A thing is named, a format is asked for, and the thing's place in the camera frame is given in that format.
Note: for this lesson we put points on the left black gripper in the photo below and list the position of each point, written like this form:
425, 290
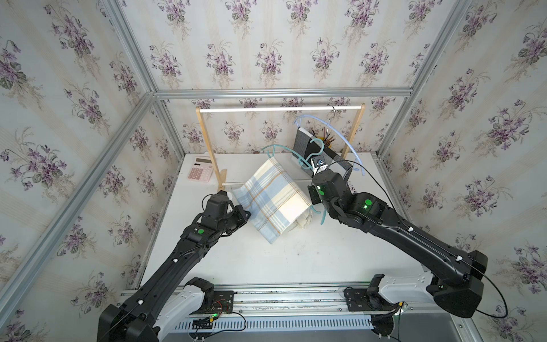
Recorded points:
238, 211

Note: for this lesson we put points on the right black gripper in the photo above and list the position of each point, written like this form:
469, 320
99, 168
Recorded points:
312, 190

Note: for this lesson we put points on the cream blue plaid scarf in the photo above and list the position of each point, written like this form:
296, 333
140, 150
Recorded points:
276, 203

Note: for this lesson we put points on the black white checkered scarf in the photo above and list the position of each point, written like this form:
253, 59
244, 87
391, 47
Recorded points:
305, 147

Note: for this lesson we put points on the light blue clothes hanger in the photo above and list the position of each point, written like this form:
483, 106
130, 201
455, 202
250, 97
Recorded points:
305, 109

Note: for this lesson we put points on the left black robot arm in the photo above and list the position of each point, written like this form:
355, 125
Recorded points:
151, 313

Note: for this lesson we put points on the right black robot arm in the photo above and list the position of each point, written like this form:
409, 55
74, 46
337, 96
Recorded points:
456, 284

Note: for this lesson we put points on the wooden clothes rack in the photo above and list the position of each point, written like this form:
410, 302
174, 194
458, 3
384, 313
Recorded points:
221, 174

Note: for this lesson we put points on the pencils in cup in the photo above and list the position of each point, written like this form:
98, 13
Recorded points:
324, 135

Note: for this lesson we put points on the pink calculator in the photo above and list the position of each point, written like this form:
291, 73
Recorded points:
201, 170

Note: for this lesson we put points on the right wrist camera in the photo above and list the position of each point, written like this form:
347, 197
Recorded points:
318, 164

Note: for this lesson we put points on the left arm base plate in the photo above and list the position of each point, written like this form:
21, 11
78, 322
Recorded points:
214, 301

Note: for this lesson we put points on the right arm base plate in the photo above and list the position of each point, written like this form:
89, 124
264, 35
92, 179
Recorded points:
369, 299

